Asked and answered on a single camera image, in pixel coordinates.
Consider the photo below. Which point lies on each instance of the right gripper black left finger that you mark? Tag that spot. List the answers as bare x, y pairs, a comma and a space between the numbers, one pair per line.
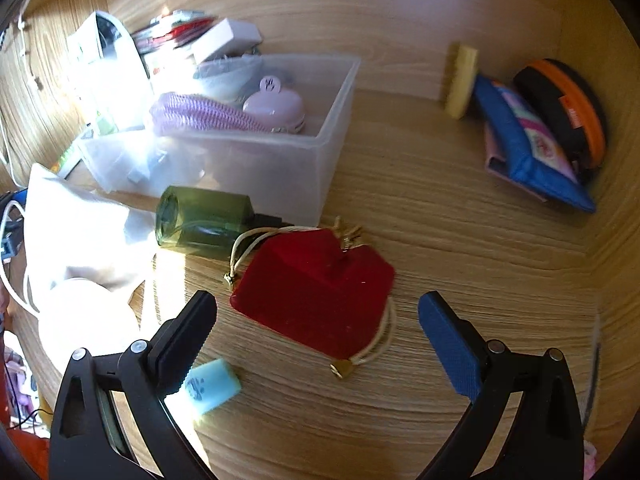
87, 439

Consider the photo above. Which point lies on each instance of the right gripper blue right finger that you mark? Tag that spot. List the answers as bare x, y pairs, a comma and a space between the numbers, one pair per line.
545, 440

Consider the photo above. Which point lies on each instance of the white cloth bag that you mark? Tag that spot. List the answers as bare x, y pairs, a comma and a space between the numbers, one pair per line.
85, 257

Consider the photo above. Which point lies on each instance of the dark green glass bottle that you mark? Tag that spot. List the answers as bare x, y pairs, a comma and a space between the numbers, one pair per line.
206, 223

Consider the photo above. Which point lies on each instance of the black orange round case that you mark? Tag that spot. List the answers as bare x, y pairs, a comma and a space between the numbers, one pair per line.
570, 109

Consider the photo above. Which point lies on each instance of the clear plastic storage bin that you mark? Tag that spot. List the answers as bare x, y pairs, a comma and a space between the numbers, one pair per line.
285, 172

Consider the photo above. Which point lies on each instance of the pink round compact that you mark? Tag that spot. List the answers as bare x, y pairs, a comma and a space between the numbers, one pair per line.
276, 107

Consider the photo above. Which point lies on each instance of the stack of packets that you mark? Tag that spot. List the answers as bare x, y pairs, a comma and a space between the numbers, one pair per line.
172, 30

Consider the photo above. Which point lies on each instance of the white rectangular box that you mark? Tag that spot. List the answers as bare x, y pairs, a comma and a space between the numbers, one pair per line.
228, 37

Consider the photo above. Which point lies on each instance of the red drawstring pouch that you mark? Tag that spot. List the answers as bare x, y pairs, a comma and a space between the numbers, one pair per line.
322, 288

